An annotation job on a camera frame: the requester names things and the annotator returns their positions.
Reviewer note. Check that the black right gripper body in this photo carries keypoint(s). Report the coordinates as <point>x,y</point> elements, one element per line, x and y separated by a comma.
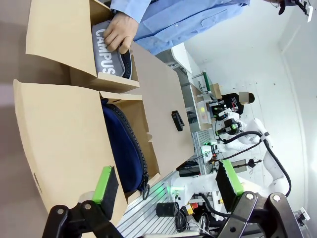
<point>231,126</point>

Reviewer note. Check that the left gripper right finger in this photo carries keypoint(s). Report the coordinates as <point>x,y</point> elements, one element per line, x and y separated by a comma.
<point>227,183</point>

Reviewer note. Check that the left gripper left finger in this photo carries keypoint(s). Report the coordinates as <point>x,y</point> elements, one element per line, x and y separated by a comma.
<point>105,188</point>

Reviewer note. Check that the navy zipper pencil case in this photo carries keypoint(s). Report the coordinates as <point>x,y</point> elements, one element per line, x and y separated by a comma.
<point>121,148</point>

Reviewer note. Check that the grey CAMPUS pouch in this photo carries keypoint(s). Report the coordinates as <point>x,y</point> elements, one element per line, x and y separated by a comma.
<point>106,59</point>

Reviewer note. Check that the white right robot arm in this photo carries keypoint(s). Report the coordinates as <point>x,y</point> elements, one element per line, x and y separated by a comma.
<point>272,168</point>

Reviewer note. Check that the person right forearm blue sleeve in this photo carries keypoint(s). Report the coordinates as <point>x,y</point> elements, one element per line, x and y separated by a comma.
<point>133,8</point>

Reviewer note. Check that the small background cardboard box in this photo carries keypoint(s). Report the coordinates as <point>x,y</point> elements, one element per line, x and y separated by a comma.
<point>216,90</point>

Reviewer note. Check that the yellow emergency stop box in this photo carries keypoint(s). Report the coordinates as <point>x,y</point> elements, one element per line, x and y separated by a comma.
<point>190,210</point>

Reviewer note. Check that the brown cardboard box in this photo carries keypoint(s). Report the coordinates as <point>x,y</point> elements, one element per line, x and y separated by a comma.
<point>62,124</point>

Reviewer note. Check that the person right hand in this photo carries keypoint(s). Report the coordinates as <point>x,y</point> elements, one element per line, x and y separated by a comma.
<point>121,27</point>

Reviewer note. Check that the background person in black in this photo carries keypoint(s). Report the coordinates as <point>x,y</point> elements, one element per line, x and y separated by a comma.
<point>232,101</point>

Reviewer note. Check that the black stapler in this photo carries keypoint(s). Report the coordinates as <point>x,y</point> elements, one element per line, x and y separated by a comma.
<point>177,121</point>

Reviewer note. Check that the black cylinder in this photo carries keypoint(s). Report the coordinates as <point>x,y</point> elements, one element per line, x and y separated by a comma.
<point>165,209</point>

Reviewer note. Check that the person torso in blue shirt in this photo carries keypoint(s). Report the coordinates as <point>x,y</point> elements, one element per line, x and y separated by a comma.
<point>188,17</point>

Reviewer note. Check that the green post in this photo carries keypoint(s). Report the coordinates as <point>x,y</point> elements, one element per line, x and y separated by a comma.
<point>206,81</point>

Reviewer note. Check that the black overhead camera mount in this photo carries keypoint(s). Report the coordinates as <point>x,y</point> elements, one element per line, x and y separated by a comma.
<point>282,8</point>

